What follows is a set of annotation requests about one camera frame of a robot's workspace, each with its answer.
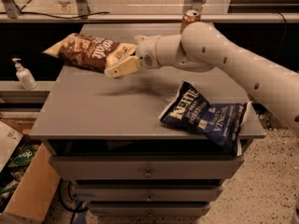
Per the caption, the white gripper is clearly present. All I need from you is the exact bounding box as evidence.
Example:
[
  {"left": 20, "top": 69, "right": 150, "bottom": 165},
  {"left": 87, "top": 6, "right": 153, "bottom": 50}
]
[{"left": 104, "top": 35, "right": 161, "bottom": 78}]

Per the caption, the brown chip bag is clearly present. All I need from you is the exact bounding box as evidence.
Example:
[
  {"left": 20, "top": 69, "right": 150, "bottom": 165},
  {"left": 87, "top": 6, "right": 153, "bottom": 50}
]
[{"left": 44, "top": 33, "right": 136, "bottom": 73}]

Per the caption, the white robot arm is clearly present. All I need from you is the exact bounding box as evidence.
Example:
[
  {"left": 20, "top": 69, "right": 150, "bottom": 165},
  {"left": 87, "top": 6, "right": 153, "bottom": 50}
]
[{"left": 105, "top": 21, "right": 299, "bottom": 133}]

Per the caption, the orange soda can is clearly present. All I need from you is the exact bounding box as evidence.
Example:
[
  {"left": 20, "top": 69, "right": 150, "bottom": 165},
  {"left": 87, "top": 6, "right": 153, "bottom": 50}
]
[{"left": 180, "top": 10, "right": 200, "bottom": 32}]

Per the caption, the blue Kettle chip bag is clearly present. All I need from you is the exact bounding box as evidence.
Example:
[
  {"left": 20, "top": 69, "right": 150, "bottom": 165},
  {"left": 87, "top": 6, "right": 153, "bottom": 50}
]
[{"left": 159, "top": 81, "right": 251, "bottom": 156}]

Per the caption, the grey drawer cabinet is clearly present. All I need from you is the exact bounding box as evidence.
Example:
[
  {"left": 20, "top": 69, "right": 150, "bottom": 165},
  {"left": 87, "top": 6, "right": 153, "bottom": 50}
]
[{"left": 29, "top": 22, "right": 266, "bottom": 217}]

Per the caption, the white pump dispenser bottle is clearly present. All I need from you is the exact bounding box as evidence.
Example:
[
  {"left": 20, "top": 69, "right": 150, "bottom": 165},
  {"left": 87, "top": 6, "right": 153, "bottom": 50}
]
[{"left": 12, "top": 58, "right": 37, "bottom": 90}]

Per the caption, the green snack package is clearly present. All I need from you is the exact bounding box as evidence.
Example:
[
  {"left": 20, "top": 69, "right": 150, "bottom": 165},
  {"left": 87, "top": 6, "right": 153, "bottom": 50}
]
[{"left": 8, "top": 145, "right": 39, "bottom": 168}]

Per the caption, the cardboard box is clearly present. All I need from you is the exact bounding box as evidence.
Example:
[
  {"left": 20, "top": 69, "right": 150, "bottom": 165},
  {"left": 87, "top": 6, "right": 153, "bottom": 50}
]
[{"left": 0, "top": 122, "right": 60, "bottom": 224}]

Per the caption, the black cable on rail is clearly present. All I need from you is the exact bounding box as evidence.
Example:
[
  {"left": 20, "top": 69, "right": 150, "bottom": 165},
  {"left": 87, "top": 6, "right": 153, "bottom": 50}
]
[{"left": 0, "top": 10, "right": 110, "bottom": 20}]

